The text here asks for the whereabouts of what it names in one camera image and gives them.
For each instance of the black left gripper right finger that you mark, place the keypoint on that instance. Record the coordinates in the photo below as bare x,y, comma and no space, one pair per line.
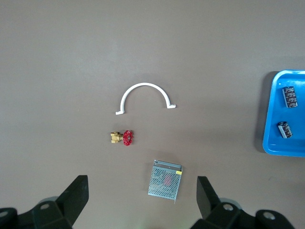
209,207

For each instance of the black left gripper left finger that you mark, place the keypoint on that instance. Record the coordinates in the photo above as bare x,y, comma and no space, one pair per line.
71,202

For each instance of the dark electrolytic capacitor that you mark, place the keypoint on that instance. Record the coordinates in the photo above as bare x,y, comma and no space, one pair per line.
290,97
285,129

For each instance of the blue plastic tray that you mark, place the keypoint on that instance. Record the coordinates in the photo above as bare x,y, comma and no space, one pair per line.
271,133

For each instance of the metal mesh power supply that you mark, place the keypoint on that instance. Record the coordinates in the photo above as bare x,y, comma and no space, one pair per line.
164,181

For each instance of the brass valve red handwheel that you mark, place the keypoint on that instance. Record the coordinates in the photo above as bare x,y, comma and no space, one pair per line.
127,138

